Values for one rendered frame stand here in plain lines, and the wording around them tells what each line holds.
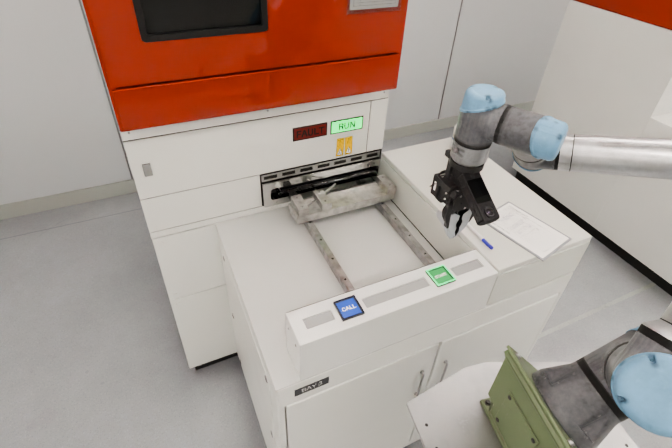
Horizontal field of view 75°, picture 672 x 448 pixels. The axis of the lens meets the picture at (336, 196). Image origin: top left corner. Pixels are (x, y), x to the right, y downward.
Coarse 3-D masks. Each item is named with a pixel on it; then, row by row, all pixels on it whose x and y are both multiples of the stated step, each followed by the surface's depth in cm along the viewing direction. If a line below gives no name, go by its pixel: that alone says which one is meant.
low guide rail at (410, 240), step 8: (384, 208) 150; (384, 216) 151; (392, 216) 147; (392, 224) 146; (400, 224) 143; (400, 232) 143; (408, 232) 140; (408, 240) 139; (416, 240) 138; (416, 248) 135; (424, 256) 132; (424, 264) 133
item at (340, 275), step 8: (304, 224) 146; (312, 224) 142; (312, 232) 139; (320, 240) 136; (320, 248) 135; (328, 248) 133; (328, 256) 130; (328, 264) 132; (336, 264) 128; (336, 272) 126; (344, 272) 126; (344, 280) 123; (344, 288) 123; (352, 288) 121
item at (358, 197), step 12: (336, 192) 151; (348, 192) 151; (360, 192) 151; (372, 192) 152; (384, 192) 152; (288, 204) 145; (312, 204) 145; (336, 204) 146; (348, 204) 146; (360, 204) 148; (372, 204) 151; (312, 216) 142; (324, 216) 144
